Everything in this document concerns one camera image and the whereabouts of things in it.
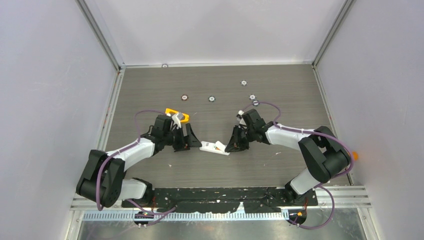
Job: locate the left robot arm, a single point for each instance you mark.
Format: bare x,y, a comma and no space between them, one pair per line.
103,178

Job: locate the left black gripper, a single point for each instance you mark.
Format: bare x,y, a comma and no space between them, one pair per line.
186,142

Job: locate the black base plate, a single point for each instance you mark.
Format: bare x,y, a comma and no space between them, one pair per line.
221,200

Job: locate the aluminium rail frame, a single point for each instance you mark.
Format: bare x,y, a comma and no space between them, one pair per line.
345,197

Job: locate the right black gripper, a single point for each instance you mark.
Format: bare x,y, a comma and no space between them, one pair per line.
235,143

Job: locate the white remote control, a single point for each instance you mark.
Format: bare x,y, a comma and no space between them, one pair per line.
210,148

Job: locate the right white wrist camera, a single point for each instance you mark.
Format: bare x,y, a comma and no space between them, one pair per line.
240,119

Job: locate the orange cylinder peg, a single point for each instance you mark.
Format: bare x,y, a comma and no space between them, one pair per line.
354,155

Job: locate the yellow plastic triangle frame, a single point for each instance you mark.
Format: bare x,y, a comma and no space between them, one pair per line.
185,120

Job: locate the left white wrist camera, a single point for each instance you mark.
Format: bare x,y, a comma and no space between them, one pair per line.
176,117

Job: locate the white battery cover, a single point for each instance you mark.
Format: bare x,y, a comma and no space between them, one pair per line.
220,146

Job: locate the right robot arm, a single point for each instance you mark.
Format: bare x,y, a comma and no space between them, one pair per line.
324,156

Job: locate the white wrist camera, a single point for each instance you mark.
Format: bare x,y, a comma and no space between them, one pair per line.
176,117
240,119

